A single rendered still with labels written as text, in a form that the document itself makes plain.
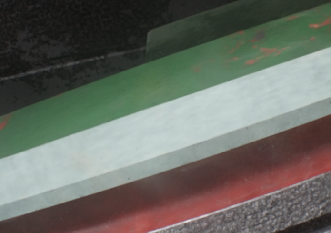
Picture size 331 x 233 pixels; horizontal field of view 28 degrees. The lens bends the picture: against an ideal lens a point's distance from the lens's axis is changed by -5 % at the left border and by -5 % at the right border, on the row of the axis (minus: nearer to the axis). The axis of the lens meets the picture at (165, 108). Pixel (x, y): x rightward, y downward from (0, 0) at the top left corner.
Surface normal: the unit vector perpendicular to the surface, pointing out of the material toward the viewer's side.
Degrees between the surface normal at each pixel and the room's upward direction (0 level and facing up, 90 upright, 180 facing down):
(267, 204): 0
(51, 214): 0
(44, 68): 0
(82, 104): 90
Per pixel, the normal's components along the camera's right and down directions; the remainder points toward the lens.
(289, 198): 0.00, 0.37
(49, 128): -0.34, -0.88
